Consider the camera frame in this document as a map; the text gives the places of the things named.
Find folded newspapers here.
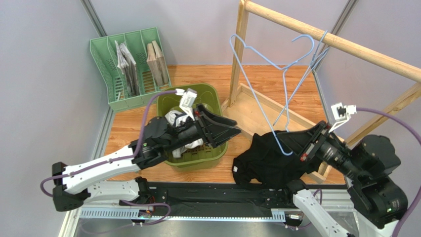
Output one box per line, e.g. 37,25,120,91
114,40,140,97

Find olive green plastic basket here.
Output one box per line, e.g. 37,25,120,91
157,83,228,172

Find wooden clothes rack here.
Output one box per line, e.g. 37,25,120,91
221,0,421,184

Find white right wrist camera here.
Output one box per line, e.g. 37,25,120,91
329,102,357,133

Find white tank top navy trim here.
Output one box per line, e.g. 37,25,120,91
165,110,204,158

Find brown wooden boards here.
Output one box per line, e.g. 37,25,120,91
147,40,169,86

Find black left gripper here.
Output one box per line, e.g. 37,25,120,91
163,103,241,154

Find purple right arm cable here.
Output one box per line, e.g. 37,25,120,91
355,108,421,237

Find mint green file organizer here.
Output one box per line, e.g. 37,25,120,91
89,27,171,113

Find light blue wire hanger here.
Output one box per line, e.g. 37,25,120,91
273,30,331,126
229,34,315,156

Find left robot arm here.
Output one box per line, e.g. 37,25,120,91
52,104,241,212

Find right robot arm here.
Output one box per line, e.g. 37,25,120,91
275,120,408,237

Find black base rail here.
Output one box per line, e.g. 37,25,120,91
87,177,349,219

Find black garment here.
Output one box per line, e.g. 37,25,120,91
232,132,322,191

